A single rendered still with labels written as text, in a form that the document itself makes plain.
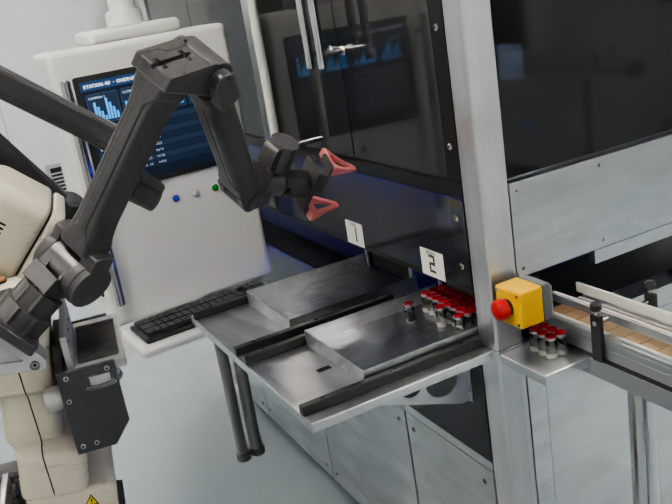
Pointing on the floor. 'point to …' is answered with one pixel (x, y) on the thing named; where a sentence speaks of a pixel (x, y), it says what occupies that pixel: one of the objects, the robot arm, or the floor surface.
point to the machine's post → (489, 236)
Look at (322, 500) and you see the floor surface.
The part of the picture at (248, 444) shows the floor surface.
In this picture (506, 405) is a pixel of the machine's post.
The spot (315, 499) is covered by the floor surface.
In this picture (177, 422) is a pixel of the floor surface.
